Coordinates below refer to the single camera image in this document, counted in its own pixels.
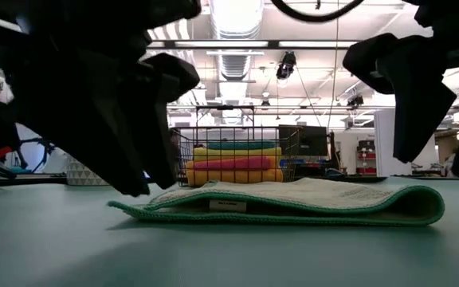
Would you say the pink microfiber towel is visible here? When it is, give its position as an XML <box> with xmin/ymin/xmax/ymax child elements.
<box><xmin>193</xmin><ymin>156</ymin><xmax>273</xmax><ymax>171</ymax></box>

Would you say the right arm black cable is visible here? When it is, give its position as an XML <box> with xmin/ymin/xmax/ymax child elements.
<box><xmin>270</xmin><ymin>0</ymin><xmax>366</xmax><ymax>23</ymax></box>

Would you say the black wire basket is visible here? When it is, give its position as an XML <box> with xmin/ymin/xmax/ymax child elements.
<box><xmin>171</xmin><ymin>126</ymin><xmax>304</xmax><ymax>187</ymax></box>

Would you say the black monitor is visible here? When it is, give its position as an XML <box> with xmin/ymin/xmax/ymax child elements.
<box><xmin>277</xmin><ymin>124</ymin><xmax>329</xmax><ymax>157</ymax></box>

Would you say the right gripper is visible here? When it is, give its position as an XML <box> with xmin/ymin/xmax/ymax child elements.
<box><xmin>343</xmin><ymin>0</ymin><xmax>459</xmax><ymax>164</ymax></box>

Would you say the ribbed ceiling air duct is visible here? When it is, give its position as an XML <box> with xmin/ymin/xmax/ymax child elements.
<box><xmin>209</xmin><ymin>0</ymin><xmax>265</xmax><ymax>40</ymax></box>

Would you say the teal microfiber towel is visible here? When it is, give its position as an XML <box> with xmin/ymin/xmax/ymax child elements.
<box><xmin>207</xmin><ymin>140</ymin><xmax>277</xmax><ymax>151</ymax></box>

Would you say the shelf with boxes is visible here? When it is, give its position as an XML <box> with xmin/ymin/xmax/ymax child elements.
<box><xmin>355</xmin><ymin>139</ymin><xmax>377</xmax><ymax>175</ymax></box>

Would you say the white pillar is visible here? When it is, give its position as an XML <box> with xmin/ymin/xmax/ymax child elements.
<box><xmin>374</xmin><ymin>108</ymin><xmax>432</xmax><ymax>177</ymax></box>

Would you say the yellow microfiber towel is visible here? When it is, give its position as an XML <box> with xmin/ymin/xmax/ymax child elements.
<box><xmin>192</xmin><ymin>147</ymin><xmax>283</xmax><ymax>162</ymax></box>

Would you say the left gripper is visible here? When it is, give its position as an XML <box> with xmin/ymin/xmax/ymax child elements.
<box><xmin>0</xmin><ymin>23</ymin><xmax>202</xmax><ymax>198</ymax></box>

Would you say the succulent in patterned pot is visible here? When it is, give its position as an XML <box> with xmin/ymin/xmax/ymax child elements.
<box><xmin>65</xmin><ymin>154</ymin><xmax>110</xmax><ymax>187</ymax></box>

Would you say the pale green microfiber towel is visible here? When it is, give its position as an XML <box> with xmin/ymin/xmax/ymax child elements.
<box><xmin>108</xmin><ymin>177</ymin><xmax>446</xmax><ymax>227</ymax></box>

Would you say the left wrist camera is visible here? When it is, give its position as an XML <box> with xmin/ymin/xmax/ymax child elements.
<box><xmin>141</xmin><ymin>0</ymin><xmax>202</xmax><ymax>31</ymax></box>

